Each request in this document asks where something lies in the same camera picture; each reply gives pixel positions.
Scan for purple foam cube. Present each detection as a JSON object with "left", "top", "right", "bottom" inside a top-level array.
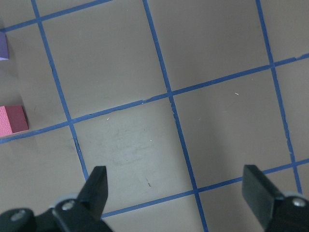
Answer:
[{"left": 0, "top": 32, "right": 9, "bottom": 60}]

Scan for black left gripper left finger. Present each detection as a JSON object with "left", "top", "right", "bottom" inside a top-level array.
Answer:
[{"left": 52, "top": 165, "right": 113, "bottom": 232}]

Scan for pink foam cube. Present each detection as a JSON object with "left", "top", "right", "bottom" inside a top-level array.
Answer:
[{"left": 0, "top": 105, "right": 29, "bottom": 137}]

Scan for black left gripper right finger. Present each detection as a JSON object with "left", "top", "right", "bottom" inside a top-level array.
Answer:
[{"left": 242, "top": 164, "right": 309, "bottom": 232}]

